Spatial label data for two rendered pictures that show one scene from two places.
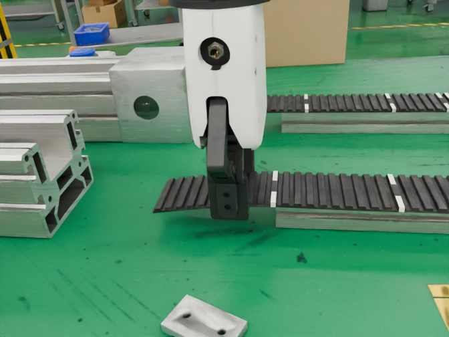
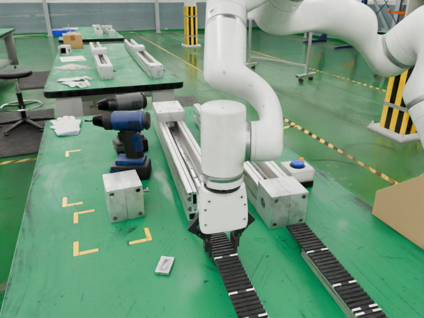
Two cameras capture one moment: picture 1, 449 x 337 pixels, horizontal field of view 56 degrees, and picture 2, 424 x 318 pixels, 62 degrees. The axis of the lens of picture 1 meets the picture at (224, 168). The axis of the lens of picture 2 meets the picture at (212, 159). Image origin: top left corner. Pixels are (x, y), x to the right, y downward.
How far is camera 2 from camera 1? 0.64 m
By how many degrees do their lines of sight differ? 57
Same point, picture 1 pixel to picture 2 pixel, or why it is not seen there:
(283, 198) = (218, 260)
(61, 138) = not seen: hidden behind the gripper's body
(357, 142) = (312, 286)
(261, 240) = (211, 269)
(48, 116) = not seen: hidden behind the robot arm
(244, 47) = (202, 201)
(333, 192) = (229, 273)
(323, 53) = not seen: outside the picture
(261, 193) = (219, 253)
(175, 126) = (267, 217)
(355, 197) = (231, 280)
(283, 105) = (306, 243)
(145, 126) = (261, 210)
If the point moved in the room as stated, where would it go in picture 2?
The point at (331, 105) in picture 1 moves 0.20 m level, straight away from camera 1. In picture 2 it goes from (319, 260) to (406, 250)
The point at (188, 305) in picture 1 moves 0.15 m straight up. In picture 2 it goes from (170, 259) to (166, 200)
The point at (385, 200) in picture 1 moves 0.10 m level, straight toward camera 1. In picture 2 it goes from (231, 288) to (178, 289)
